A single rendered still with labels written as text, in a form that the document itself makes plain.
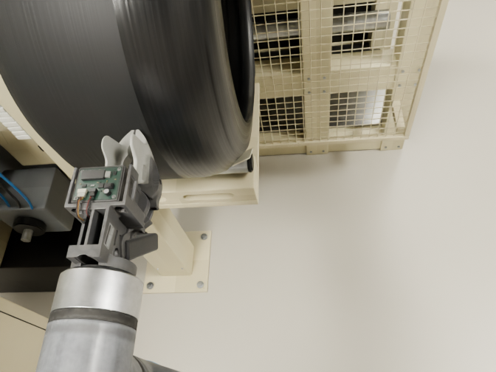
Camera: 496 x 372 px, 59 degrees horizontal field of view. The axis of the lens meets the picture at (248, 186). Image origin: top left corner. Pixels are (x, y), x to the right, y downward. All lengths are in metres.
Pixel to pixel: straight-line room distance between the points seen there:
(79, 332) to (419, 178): 1.72
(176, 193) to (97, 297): 0.56
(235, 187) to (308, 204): 0.97
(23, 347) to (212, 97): 1.07
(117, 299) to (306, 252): 1.40
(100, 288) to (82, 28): 0.31
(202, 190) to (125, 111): 0.42
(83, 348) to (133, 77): 0.32
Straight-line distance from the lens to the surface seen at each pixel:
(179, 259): 1.68
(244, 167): 0.93
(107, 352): 0.47
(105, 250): 0.49
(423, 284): 1.81
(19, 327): 1.47
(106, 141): 0.58
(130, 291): 0.48
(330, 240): 1.83
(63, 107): 0.64
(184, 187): 0.99
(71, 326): 0.47
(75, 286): 0.48
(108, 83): 0.59
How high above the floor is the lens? 1.69
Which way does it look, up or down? 59 degrees down
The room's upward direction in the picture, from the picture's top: 15 degrees counter-clockwise
